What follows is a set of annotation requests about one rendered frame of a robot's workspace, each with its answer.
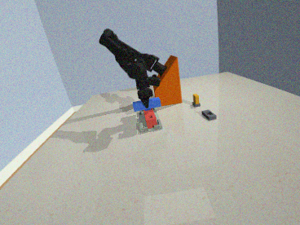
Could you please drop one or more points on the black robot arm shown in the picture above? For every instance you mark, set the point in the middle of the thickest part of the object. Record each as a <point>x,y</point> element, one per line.
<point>125,55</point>

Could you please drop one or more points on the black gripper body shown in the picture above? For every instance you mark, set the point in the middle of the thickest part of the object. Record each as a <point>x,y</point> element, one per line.
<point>143,92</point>

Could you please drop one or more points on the yellow rectangular block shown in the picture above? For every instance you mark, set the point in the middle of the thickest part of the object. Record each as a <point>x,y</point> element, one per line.
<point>196,98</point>

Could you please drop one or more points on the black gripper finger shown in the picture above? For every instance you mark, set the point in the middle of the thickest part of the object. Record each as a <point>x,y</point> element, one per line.
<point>145,101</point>

